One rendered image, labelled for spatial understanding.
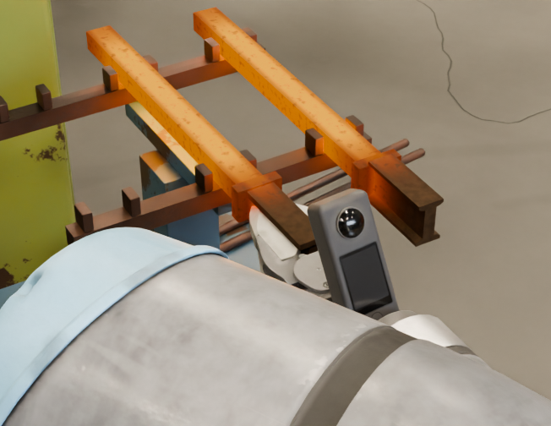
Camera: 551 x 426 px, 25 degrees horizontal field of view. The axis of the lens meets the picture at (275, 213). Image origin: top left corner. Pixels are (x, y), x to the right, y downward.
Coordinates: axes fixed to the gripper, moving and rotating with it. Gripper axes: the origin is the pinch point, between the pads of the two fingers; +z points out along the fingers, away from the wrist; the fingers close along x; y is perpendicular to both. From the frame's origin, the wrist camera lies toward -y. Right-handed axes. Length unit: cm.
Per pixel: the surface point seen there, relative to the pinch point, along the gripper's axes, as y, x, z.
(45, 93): -0.6, -10.1, 27.4
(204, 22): -0.8, 10.7, 32.2
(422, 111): 102, 125, 136
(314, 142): -0.2, 8.9, 6.4
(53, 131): 15.5, -4.0, 44.5
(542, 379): 102, 87, 45
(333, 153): 0.6, 10.0, 4.9
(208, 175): -0.5, -2.7, 6.3
